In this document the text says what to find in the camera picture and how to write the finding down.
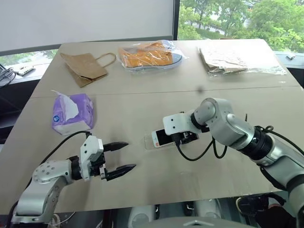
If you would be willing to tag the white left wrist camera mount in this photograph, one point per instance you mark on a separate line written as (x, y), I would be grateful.
(91, 148)

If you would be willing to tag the small white electronic board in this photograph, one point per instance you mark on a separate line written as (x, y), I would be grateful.
(25, 70)

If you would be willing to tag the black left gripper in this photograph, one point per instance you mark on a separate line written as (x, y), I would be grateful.
(97, 166)

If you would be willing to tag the grey robot torso top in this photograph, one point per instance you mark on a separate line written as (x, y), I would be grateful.
(197, 224)

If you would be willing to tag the white rounded robot leg shell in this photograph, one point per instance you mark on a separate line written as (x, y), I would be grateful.
(210, 212)
(141, 216)

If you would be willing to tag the smartphone in clear case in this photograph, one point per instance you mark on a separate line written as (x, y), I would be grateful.
(148, 143)

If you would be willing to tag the black window frame post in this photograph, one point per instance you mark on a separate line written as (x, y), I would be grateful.
(176, 19)

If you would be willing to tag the white roller blind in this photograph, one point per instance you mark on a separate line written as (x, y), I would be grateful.
(83, 21)

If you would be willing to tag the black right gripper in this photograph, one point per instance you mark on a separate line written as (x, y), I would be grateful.
(190, 137)

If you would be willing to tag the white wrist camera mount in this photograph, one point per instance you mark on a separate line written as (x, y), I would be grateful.
(91, 148)
(174, 123)

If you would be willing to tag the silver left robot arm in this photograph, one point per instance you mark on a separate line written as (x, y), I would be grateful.
(47, 175)

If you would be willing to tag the small grey metal object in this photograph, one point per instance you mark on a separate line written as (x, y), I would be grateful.
(291, 56)

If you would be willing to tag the orange sneakers in plastic bag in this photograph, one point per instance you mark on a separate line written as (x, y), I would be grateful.
(145, 58)

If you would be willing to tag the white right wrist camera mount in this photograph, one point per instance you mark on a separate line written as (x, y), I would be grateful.
(174, 123)

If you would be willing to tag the white smartphone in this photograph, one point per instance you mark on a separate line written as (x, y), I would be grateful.
(162, 139)

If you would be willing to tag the brown paper stack in plastic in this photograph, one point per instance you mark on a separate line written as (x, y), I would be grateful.
(228, 59)

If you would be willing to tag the purple tissue pack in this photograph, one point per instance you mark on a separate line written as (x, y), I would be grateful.
(82, 111)

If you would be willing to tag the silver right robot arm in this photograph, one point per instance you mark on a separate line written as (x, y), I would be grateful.
(228, 123)

